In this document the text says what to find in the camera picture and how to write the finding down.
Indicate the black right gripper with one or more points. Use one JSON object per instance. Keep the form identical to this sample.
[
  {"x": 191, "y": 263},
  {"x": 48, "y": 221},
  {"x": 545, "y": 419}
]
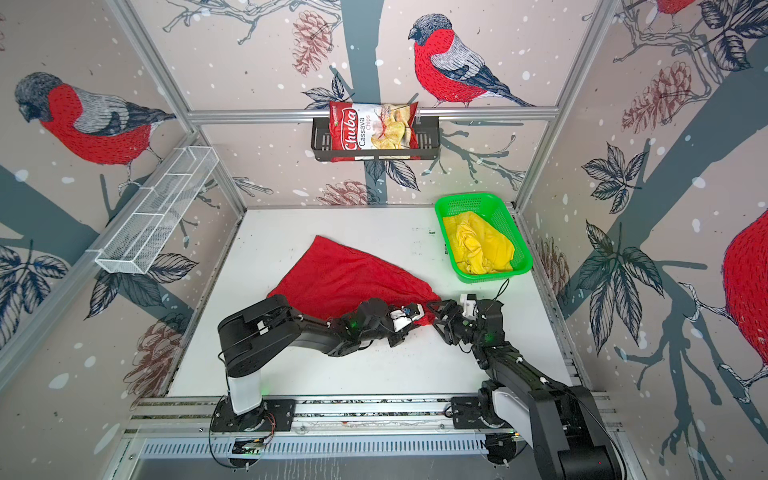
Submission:
[{"x": 451, "y": 306}]

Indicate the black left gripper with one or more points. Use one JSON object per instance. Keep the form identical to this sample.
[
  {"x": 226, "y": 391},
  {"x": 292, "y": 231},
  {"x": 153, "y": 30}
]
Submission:
[{"x": 400, "y": 337}]

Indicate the red shorts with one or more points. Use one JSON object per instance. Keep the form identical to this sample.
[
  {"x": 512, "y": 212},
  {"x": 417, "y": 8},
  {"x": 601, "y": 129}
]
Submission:
[{"x": 331, "y": 279}]

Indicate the yellow shorts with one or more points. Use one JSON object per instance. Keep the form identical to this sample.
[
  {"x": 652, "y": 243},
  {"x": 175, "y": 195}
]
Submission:
[{"x": 477, "y": 247}]

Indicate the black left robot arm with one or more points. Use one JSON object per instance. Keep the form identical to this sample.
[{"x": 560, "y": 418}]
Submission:
[{"x": 252, "y": 337}]

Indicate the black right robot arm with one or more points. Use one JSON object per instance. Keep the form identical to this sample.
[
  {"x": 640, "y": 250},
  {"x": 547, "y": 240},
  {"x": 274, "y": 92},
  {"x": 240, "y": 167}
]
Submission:
[{"x": 560, "y": 424}]

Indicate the green plastic basket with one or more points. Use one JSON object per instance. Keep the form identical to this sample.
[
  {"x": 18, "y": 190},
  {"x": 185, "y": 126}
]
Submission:
[{"x": 493, "y": 210}]

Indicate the red chips bag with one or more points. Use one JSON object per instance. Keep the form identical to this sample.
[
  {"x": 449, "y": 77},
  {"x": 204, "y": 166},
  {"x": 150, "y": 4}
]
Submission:
[{"x": 362, "y": 126}]

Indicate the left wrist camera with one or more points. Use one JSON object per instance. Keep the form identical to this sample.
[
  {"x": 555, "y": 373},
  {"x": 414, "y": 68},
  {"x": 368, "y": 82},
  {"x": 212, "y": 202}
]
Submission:
[{"x": 405, "y": 316}]

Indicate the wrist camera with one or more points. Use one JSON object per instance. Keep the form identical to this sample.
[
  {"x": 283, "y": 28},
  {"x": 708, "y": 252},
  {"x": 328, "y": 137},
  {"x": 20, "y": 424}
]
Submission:
[
  {"x": 405, "y": 316},
  {"x": 468, "y": 303}
]

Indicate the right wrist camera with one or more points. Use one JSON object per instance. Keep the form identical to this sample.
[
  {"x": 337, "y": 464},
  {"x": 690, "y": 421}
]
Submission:
[{"x": 468, "y": 303}]

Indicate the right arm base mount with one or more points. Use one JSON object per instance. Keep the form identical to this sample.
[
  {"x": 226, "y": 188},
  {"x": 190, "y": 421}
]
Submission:
[{"x": 474, "y": 412}]

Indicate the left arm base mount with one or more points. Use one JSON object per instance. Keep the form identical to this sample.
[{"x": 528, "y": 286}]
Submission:
[{"x": 252, "y": 414}]

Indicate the black wall shelf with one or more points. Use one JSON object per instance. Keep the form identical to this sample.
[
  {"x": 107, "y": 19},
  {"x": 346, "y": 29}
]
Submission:
[{"x": 425, "y": 133}]

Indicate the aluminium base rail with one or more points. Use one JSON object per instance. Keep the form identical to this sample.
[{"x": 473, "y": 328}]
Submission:
[{"x": 301, "y": 415}]

